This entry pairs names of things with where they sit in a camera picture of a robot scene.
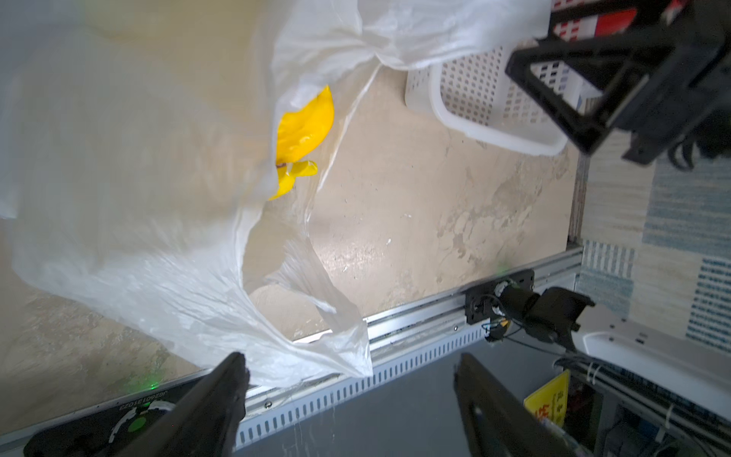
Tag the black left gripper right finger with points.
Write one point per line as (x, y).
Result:
(494, 422)

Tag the white plastic bag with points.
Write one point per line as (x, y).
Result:
(138, 149)

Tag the white perforated plastic basket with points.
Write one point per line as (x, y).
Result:
(473, 96)

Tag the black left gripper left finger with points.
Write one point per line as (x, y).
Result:
(206, 420)

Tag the yellow banana cluster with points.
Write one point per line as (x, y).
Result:
(299, 134)

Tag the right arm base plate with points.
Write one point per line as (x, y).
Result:
(503, 296)

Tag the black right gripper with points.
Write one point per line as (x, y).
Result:
(668, 87)

